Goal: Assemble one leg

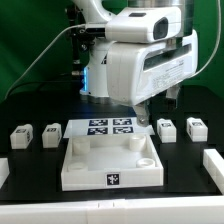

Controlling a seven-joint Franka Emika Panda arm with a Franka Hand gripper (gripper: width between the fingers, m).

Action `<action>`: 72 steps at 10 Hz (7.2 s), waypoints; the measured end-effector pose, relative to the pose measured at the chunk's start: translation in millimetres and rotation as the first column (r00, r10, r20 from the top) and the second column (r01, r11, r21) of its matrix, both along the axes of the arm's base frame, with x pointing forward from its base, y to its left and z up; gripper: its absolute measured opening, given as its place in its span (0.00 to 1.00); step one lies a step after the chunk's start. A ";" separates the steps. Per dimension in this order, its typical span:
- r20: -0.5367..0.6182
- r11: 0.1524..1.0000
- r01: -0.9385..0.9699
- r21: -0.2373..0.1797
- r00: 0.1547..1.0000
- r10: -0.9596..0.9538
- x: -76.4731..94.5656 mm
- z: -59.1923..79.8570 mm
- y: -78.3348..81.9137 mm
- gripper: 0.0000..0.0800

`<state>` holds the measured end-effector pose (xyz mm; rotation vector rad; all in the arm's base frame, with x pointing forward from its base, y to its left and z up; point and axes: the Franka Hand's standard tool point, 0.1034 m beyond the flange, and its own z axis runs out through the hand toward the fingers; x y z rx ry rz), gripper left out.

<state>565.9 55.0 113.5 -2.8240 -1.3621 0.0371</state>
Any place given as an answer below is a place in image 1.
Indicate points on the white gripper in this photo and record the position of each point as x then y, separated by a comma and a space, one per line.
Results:
137, 72

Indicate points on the white square table top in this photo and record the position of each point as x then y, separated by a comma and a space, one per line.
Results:
111, 161

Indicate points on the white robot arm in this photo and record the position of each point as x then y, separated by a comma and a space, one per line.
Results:
95, 76

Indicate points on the white sheet with markers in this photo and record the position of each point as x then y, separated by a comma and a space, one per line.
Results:
104, 126

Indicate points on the white right obstacle block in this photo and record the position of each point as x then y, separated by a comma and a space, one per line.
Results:
214, 164

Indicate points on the white obstacle block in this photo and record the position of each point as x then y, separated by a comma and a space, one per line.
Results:
4, 170
214, 164

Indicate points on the white left obstacle block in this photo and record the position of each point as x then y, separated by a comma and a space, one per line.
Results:
4, 170

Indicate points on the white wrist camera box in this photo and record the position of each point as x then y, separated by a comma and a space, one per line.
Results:
144, 25

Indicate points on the black camera on stand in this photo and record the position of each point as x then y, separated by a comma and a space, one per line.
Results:
81, 38

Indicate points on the white front obstacle rail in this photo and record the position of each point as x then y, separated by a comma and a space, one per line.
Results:
177, 210

